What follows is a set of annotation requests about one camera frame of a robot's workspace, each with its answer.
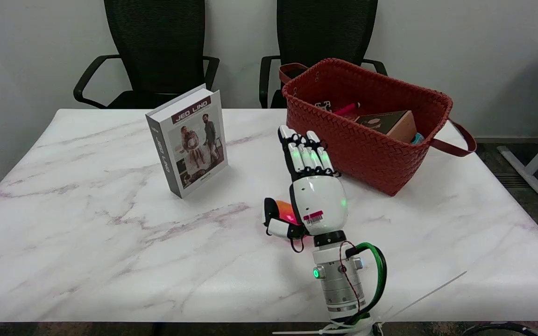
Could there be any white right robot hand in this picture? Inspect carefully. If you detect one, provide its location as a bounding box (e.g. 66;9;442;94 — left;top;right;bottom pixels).
263;125;348;252

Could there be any white book with photo cover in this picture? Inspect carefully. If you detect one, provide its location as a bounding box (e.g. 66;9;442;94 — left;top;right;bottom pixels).
146;84;229;199

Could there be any red orange mango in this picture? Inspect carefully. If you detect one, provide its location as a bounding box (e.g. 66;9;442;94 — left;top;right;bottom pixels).
275;200;301;226

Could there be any red woven basket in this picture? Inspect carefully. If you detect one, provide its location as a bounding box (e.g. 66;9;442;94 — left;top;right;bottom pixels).
279;58;477;196

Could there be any pink marker pen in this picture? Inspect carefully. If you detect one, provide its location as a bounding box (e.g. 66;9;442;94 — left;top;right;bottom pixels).
333;103;361;116

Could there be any brown cardboard box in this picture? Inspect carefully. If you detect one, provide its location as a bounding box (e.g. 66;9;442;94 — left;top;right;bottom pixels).
355;110;417;143

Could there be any white zip tie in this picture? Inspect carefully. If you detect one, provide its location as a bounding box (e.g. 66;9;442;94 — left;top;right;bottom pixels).
273;271;468;336

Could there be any black mesh office chair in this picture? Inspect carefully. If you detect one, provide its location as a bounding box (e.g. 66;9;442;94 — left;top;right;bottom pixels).
259;0;388;109
73;0;220;110

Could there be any white desk leg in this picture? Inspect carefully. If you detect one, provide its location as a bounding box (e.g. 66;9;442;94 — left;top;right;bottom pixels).
498;120;538;209

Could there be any thin red wire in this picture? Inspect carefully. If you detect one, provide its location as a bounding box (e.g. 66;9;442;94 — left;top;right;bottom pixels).
339;240;361;314

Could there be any green cable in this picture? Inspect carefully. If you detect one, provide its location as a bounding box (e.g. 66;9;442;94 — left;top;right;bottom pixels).
344;242;387;325

